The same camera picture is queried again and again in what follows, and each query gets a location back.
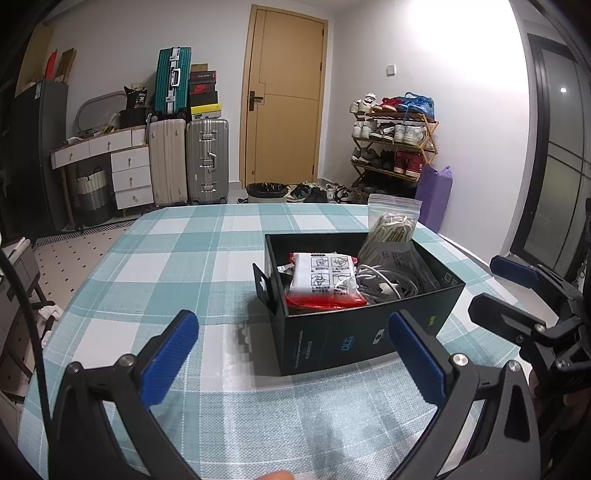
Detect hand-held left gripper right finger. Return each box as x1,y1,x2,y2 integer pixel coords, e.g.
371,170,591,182
388,309,541,480

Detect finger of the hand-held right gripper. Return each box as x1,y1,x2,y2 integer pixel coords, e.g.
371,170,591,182
489,255,583,305
468,293,561,347

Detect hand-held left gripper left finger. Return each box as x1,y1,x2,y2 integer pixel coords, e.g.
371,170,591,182
46,310,204,480

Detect white cable bundle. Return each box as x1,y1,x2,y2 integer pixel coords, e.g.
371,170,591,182
355,263,426,305

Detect black cardboard box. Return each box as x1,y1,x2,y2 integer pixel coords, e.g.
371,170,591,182
252,232,466,377

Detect red white pictogram packet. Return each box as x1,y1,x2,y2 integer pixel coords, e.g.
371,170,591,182
285,251,368,309

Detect zip bag of cream laces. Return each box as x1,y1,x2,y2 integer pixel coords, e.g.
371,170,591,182
367,194,423,245

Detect teal plaid tablecloth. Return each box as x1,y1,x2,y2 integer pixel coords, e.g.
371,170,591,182
18,203,532,480

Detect purple fabric bag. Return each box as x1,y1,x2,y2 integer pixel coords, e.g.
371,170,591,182
417,165,453,234

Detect black framed glass door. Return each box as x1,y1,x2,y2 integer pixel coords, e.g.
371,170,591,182
508,34,591,278

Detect wooden shoe rack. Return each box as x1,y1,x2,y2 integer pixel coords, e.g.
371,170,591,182
349,92,439,195

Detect grey white laundry basket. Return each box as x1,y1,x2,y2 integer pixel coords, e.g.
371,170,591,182
74,166,112,227

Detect white drawer dresser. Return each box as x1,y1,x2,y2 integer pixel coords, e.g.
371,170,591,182
51,127,155,217

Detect row of shoes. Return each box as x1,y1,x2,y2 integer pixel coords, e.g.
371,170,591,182
349,92,437,192

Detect black lined trash bin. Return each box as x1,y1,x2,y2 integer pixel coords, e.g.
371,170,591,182
246,182,288,204

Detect beige suitcase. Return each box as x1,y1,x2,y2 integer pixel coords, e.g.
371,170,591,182
147,117,188,208

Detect pile of shoes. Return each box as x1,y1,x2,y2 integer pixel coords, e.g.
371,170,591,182
286,182,358,204

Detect silver suitcase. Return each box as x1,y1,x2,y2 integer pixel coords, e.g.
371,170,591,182
185,117,230,205

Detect tall black cabinet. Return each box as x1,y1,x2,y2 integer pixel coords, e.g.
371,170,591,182
0,78,70,241

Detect wooden door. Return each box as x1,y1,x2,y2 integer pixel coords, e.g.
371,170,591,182
240,4,329,189

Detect black paper bag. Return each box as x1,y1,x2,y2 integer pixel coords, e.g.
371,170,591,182
119,85,148,129

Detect oval mirror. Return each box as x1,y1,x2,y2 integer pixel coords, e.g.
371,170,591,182
76,90,127,134

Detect teal suitcase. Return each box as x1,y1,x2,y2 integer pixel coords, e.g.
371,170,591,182
154,46,192,116

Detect brown cardboard boxes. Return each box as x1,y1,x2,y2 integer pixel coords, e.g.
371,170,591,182
16,23,77,95

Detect black cable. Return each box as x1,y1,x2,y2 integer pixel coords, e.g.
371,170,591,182
0,251,54,425

